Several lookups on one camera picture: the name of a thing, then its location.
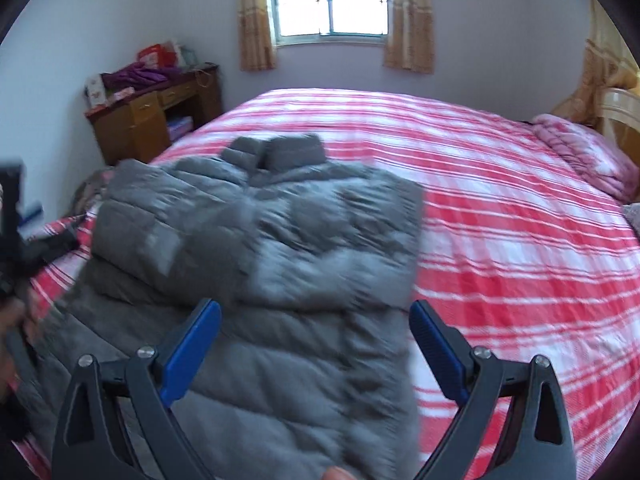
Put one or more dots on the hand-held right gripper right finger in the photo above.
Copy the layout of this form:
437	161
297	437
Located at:
437	350

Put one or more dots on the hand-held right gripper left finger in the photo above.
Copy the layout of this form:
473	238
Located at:
192	350

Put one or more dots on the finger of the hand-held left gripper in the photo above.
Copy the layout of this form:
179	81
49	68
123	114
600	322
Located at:
50	249

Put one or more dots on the grey puffer jacket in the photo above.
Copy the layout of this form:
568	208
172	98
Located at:
280	260

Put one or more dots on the person's left hand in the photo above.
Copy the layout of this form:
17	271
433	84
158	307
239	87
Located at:
15	322

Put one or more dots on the dark floral cloth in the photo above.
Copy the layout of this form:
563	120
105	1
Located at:
90	192

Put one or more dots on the bed with red plaid sheet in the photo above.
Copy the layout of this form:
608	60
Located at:
500	240

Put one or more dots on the white printed box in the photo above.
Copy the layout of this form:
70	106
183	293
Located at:
96	91

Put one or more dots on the brown wooden desk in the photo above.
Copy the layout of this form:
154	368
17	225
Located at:
135	125

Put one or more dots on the blue packet under desk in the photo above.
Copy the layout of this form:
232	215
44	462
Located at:
180	129

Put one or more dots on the purple cloth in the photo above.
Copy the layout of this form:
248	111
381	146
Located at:
140	77

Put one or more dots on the red and white box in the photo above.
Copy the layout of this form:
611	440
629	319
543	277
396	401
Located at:
155	55

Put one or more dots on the folded pink quilt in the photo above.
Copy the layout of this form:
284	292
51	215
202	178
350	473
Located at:
585	155

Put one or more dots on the cream bed headboard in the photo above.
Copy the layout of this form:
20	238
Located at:
620	115

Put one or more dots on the short beige patterned curtain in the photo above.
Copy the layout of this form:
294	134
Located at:
410	20
255	20

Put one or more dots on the long beige curtain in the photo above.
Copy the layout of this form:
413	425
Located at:
600	70

